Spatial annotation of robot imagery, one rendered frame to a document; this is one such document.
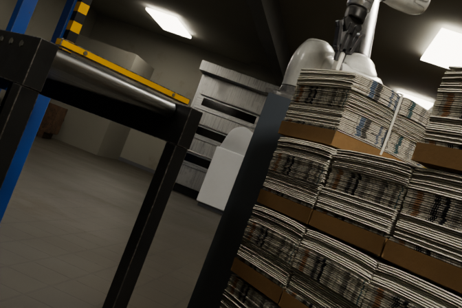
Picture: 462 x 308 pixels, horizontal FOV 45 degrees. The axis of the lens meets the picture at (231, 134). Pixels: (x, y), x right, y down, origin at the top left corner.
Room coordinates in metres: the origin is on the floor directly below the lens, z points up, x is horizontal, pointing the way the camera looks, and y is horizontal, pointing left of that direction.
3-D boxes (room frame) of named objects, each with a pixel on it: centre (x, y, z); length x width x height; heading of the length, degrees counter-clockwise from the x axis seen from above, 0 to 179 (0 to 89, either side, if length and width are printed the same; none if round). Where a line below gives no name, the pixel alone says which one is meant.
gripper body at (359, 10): (1.98, -0.26, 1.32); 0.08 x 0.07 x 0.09; 117
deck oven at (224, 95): (9.92, -0.05, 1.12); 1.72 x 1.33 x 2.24; 81
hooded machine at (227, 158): (8.69, -0.26, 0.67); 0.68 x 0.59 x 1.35; 77
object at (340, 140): (1.74, -0.28, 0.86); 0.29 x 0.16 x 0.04; 28
